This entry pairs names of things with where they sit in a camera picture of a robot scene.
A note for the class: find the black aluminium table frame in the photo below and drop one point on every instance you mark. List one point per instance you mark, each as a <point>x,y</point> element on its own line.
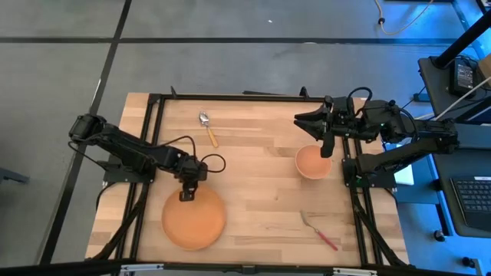
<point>230,97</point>

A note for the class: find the black keyboard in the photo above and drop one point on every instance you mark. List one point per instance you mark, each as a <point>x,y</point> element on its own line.
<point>475,199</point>

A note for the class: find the orange round plate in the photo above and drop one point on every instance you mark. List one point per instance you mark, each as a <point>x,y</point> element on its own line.
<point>193,226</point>

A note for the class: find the black equipment desk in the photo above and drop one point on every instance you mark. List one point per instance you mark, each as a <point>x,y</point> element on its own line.
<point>437,88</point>

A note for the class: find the black diagonal pole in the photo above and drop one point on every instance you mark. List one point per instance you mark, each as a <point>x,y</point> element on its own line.
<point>464,40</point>

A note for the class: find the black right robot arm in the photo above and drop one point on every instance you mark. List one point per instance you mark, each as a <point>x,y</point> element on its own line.
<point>406,151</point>

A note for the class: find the white box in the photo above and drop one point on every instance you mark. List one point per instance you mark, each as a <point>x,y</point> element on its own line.
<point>404,175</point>

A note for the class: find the grey chair leg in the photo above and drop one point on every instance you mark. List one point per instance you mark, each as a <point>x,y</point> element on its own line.
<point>11,176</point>

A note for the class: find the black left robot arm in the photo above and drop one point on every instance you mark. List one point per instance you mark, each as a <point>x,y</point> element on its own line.
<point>126,147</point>

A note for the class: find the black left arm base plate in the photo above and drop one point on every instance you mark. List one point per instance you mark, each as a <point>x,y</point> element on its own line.
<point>115,174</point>

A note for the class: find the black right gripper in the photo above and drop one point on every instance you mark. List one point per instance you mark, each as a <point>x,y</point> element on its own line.
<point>339,117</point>

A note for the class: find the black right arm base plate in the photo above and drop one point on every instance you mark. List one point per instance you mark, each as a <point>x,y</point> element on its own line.
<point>351,174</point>

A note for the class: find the black desk caster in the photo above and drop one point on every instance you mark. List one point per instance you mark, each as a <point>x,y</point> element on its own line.
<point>439,235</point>
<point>468,262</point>

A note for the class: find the brown cardboard box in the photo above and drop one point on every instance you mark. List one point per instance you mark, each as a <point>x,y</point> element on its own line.
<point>486,69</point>

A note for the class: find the black laptop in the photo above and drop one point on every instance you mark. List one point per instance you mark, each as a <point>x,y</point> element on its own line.
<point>479,113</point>

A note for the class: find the orange round bowl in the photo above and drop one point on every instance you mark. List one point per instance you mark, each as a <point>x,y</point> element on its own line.
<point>310,163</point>

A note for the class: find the dark grey desk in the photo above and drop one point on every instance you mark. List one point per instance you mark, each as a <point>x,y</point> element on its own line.
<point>449,172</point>

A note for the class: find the black power adapter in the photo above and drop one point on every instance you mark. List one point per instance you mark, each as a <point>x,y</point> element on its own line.
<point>463,78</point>

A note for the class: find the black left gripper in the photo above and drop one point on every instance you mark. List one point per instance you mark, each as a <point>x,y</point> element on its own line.
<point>191,169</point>

